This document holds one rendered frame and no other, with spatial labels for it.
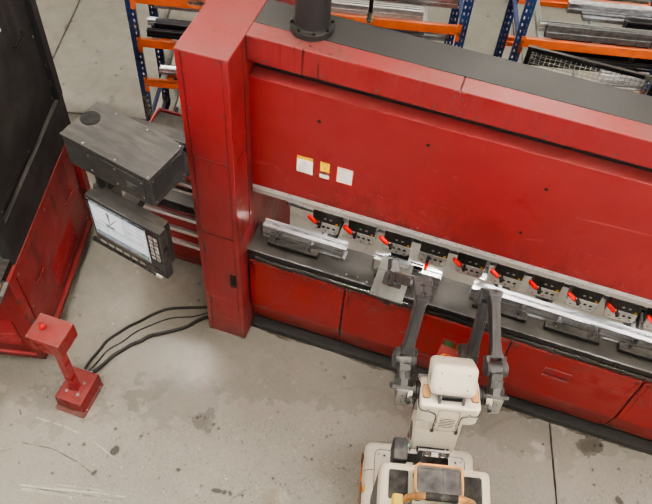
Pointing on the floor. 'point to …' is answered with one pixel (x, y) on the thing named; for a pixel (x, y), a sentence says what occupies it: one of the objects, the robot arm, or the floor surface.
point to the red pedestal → (73, 386)
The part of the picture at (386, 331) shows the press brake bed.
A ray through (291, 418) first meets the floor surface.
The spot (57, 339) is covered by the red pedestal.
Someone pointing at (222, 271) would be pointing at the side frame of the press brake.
